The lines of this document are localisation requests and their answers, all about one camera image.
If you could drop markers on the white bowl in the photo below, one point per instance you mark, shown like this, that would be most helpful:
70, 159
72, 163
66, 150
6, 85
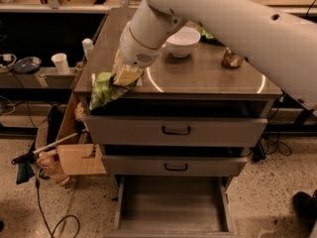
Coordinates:
181, 44

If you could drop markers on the grabber tool with white shaft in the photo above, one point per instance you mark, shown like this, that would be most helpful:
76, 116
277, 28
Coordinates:
36, 152

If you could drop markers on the green jalapeno chip bag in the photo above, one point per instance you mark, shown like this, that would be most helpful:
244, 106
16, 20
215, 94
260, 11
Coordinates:
104, 90

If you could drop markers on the white bottle beside cabinet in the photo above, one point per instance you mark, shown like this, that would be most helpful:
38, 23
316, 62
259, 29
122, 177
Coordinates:
88, 47

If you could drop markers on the crushed gold soda can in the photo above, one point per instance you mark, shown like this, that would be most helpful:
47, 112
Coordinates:
231, 59

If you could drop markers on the black shoe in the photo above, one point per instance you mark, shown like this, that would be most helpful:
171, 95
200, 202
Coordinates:
305, 207

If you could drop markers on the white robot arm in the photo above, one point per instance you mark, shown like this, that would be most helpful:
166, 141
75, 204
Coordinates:
281, 46

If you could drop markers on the white paper cup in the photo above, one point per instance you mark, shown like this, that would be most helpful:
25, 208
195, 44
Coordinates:
60, 62

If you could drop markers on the green chip bag at back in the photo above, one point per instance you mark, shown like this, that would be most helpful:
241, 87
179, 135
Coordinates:
205, 36

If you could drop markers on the middle drawer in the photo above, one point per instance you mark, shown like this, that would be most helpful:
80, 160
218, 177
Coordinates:
173, 166

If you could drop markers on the small bowl at left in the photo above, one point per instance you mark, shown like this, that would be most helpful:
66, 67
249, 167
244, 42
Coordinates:
7, 62

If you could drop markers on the cardboard box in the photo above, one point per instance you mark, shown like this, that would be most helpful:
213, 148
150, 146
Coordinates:
78, 155

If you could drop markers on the open bottom drawer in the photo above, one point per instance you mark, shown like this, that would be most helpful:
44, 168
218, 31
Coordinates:
171, 207

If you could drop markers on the grey drawer cabinet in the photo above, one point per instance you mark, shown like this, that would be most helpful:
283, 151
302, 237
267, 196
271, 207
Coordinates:
197, 86

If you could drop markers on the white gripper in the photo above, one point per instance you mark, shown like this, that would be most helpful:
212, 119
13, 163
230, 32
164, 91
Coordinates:
135, 51

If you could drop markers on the clear plastic bottle on floor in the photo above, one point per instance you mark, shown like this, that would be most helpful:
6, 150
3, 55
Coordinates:
51, 165

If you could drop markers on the grey plate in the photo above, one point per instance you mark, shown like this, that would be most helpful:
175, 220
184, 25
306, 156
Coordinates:
27, 65

